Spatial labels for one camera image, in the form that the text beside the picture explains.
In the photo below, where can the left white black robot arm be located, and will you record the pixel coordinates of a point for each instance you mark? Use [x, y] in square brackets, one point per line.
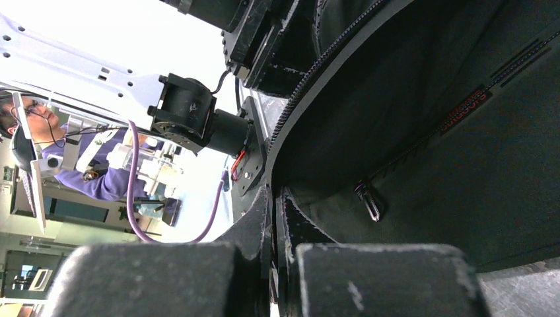
[181, 110]

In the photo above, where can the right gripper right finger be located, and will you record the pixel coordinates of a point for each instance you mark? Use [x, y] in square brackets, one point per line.
[318, 276]

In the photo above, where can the black zip jacket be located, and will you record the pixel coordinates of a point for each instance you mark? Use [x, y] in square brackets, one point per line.
[433, 122]

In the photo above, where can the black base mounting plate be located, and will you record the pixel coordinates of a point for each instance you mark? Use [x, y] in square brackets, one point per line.
[250, 168]

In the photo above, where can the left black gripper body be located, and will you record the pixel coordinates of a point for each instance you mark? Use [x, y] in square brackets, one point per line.
[268, 45]

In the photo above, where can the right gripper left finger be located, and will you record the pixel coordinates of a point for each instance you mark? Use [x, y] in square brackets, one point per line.
[226, 277]

